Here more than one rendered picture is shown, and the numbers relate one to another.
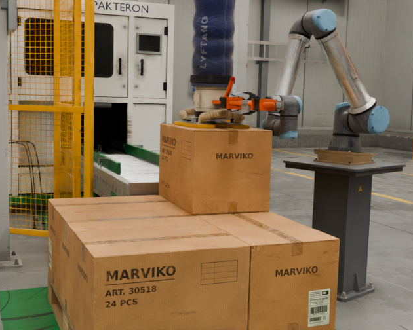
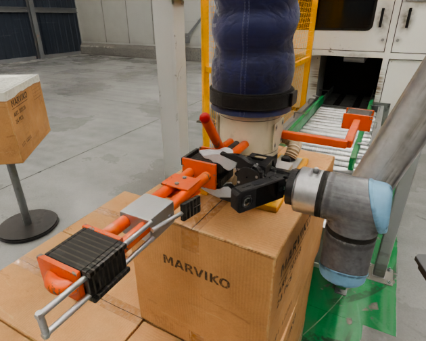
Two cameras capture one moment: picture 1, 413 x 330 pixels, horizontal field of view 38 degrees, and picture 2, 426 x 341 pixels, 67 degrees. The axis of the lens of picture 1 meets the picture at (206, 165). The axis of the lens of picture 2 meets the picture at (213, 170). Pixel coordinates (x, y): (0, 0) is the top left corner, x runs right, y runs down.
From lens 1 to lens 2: 260 cm
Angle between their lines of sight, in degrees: 51
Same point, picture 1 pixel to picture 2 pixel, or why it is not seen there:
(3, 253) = not seen: hidden behind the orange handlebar
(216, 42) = (229, 21)
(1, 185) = (174, 145)
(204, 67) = (214, 74)
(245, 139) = (214, 252)
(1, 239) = not seen: hidden behind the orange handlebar
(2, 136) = (173, 104)
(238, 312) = not seen: outside the picture
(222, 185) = (177, 304)
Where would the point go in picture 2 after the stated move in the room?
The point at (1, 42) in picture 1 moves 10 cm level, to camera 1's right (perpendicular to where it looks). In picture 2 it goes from (168, 13) to (177, 13)
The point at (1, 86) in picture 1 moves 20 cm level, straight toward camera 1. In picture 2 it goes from (170, 57) to (150, 61)
